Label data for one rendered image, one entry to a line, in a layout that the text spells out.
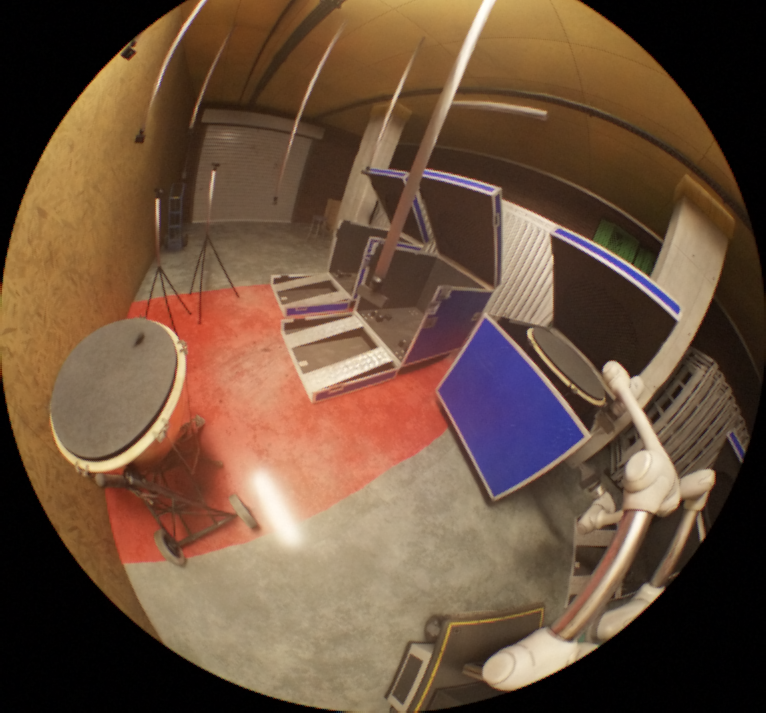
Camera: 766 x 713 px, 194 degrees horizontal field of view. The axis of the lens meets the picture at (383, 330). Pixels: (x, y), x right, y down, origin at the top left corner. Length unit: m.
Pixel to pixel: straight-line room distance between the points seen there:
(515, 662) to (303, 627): 1.01
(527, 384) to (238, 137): 7.03
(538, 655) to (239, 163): 7.37
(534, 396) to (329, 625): 1.65
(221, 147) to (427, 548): 7.47
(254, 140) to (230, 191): 1.48
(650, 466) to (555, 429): 0.73
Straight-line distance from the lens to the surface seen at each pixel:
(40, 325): 1.62
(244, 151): 6.75
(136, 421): 0.82
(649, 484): 0.76
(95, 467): 0.89
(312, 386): 1.78
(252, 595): 1.46
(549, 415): 1.32
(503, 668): 0.78
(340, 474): 1.49
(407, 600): 1.55
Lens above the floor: 1.40
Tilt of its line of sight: 32 degrees down
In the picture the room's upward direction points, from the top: 21 degrees clockwise
